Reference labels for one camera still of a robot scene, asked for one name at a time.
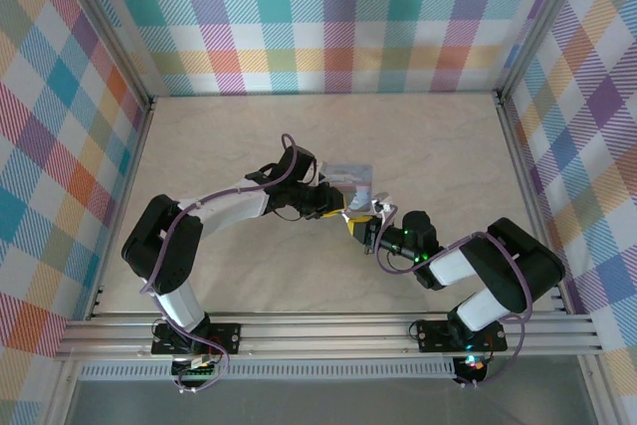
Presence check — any aluminium side rail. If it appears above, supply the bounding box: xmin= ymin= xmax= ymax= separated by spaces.
xmin=87 ymin=96 xmax=158 ymax=321
xmin=495 ymin=91 xmax=573 ymax=315

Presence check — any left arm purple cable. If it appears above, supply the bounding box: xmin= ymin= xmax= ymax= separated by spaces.
xmin=140 ymin=133 xmax=319 ymax=394

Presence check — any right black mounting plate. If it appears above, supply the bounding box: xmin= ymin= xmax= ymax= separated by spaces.
xmin=415 ymin=319 xmax=509 ymax=352

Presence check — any blue cartoon tin box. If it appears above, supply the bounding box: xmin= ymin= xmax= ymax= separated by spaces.
xmin=320 ymin=163 xmax=375 ymax=216

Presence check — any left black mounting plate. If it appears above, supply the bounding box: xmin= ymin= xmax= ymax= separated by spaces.
xmin=150 ymin=323 xmax=242 ymax=356

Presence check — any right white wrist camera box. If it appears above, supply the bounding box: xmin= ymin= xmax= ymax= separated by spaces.
xmin=372 ymin=193 xmax=399 ymax=220

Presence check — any black mounting plate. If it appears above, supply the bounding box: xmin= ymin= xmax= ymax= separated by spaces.
xmin=150 ymin=323 xmax=242 ymax=356
xmin=415 ymin=319 xmax=509 ymax=352

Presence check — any slotted grey cable duct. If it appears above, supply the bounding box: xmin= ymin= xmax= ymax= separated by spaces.
xmin=79 ymin=363 xmax=457 ymax=380

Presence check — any aluminium frame leg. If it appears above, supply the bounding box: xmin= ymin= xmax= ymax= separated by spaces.
xmin=579 ymin=354 xmax=614 ymax=425
xmin=47 ymin=359 xmax=81 ymax=425

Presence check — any aluminium frame post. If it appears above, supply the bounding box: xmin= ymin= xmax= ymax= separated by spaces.
xmin=54 ymin=0 xmax=158 ymax=107
xmin=500 ymin=0 xmax=598 ymax=98

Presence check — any long aluminium base rail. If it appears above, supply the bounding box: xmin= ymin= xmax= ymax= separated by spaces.
xmin=54 ymin=313 xmax=606 ymax=361

